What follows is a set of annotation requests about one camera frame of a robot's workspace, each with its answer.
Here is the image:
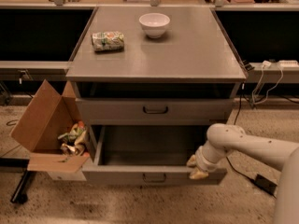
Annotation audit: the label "grey drawer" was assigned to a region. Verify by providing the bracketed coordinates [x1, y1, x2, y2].
[82, 125, 227, 186]
[76, 98, 233, 126]

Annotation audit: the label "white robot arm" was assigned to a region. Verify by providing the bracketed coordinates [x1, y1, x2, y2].
[186, 123, 299, 224]

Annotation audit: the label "grey top drawer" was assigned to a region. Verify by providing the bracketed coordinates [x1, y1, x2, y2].
[76, 98, 233, 126]

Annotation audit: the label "grey drawer cabinet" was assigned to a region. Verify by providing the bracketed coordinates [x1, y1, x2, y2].
[65, 6, 248, 126]

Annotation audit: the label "open cardboard box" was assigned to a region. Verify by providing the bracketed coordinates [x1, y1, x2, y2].
[10, 80, 88, 173]

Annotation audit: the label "black power adapter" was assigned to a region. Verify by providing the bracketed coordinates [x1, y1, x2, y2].
[254, 175, 277, 196]

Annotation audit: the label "crumpled snack bags in box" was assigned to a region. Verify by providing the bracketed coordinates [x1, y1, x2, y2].
[58, 120, 88, 156]

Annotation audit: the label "white power strip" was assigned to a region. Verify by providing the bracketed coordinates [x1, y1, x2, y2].
[278, 60, 298, 68]

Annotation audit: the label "white box under cardboard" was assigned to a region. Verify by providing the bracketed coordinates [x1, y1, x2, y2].
[48, 171, 86, 181]

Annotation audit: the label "white ceramic bowl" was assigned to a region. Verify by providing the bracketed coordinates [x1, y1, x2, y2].
[139, 13, 170, 38]

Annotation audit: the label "green chip bag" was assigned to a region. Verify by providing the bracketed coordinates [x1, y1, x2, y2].
[91, 31, 124, 51]

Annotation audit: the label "black metal floor stand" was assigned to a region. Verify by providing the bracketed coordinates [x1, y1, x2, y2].
[0, 158, 37, 205]

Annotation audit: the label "black power cable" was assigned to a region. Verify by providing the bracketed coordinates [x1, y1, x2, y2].
[225, 93, 257, 183]

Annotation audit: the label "white cables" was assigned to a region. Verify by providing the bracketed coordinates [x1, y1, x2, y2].
[250, 61, 285, 106]

